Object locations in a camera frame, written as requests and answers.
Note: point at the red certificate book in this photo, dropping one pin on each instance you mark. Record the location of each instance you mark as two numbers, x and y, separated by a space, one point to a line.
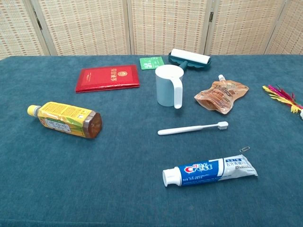
106 78

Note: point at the green card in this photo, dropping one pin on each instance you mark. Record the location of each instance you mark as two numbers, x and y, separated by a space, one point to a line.
149 63

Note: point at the blue white toothpaste tube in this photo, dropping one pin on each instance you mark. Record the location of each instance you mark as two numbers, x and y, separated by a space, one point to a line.
201 172

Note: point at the white toothbrush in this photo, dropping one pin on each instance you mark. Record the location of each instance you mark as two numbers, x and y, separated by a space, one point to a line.
180 130

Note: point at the white plastic mug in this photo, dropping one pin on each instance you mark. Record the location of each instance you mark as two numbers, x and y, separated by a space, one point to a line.
165 89

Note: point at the yellow label tea bottle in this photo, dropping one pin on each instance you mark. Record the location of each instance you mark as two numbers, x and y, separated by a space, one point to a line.
66 118

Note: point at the teal lint roller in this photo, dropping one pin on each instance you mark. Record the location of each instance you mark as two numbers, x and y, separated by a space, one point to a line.
189 56

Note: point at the woven folding screen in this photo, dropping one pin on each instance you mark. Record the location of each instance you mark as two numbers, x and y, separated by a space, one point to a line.
82 23

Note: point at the orange spout pouch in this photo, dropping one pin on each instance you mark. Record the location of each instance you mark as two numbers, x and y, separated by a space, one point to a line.
220 97

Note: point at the metal paper clip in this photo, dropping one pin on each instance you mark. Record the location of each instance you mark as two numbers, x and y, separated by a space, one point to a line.
244 149

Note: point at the colourful feather shuttlecock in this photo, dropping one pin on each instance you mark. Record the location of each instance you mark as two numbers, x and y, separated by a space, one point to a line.
284 95

